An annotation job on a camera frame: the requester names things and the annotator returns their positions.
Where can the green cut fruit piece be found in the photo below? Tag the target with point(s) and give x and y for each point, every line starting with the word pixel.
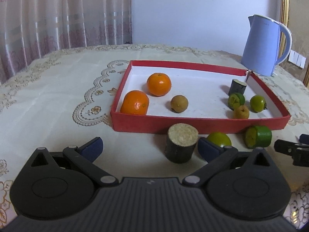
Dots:
pixel 260 136
pixel 236 100

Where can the red shallow cardboard box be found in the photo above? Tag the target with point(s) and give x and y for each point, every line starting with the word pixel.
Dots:
pixel 198 125

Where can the pink patterned curtain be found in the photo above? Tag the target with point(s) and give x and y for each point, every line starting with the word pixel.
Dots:
pixel 62 17

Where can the gold wall moulding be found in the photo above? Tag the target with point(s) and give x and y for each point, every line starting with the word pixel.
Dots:
pixel 285 2

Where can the large green round fruit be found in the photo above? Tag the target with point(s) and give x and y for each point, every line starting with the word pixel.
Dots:
pixel 218 138

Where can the dark sugarcane piece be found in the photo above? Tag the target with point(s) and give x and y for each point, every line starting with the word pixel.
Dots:
pixel 237 87
pixel 181 142

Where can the large orange tangerine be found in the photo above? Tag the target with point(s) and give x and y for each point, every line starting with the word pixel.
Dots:
pixel 134 102

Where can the small orange tangerine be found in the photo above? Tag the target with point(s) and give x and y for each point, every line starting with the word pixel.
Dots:
pixel 159 84

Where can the light blue electric kettle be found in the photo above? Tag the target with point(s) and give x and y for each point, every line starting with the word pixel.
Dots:
pixel 262 46

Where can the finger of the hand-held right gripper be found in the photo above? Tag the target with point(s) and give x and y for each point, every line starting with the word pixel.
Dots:
pixel 286 146
pixel 304 139

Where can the white wall switch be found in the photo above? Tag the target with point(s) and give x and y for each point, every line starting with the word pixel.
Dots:
pixel 297 59

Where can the brown longan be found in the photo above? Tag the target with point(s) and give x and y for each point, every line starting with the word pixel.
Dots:
pixel 241 112
pixel 179 104

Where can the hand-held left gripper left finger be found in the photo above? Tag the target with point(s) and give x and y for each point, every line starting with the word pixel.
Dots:
pixel 92 148

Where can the small green round fruit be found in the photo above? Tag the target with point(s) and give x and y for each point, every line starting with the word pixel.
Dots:
pixel 257 103

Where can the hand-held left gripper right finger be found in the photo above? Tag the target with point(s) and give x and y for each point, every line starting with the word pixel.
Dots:
pixel 207 149

